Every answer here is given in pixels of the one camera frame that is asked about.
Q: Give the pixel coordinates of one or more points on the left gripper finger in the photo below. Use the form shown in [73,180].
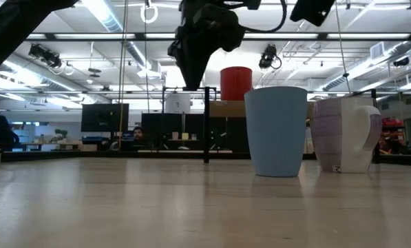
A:
[199,70]
[188,72]

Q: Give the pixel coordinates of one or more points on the red ceramic mug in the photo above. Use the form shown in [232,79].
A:
[236,84]

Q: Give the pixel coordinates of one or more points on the white and purple mug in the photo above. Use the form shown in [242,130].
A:
[343,137]

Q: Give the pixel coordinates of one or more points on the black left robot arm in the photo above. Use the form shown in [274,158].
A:
[9,31]

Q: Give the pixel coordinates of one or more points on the wooden shelf with black legs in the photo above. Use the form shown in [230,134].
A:
[226,109]

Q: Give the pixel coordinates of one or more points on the black overhead light bar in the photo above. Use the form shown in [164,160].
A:
[141,36]

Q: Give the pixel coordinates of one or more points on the black partition panels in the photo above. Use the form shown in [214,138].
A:
[160,127]

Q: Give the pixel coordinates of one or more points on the small yellow cup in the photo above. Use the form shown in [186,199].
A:
[185,136]

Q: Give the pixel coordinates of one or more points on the small pink cup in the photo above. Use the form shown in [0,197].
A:
[175,135]

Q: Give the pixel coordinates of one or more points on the person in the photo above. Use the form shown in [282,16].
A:
[138,133]

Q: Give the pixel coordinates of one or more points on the black computer monitor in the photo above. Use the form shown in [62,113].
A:
[103,117]

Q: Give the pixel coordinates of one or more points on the blue crate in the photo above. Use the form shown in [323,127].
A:
[95,140]

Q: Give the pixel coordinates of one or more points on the green potted plant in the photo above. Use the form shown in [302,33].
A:
[60,135]

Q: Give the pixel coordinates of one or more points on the wooden background desk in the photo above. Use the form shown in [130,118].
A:
[53,144]

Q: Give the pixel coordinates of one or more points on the white air vent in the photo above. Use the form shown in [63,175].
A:
[377,50]

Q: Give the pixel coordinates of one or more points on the rack with red bins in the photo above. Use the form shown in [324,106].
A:
[392,121]

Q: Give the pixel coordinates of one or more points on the black ceiling speaker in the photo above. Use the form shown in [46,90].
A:
[401,61]

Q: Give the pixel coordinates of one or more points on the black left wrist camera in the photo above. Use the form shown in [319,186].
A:
[222,27]

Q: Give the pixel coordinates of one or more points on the black metal frame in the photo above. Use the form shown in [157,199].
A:
[163,103]

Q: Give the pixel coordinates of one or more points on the black ceiling camera rig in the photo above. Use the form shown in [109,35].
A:
[45,55]

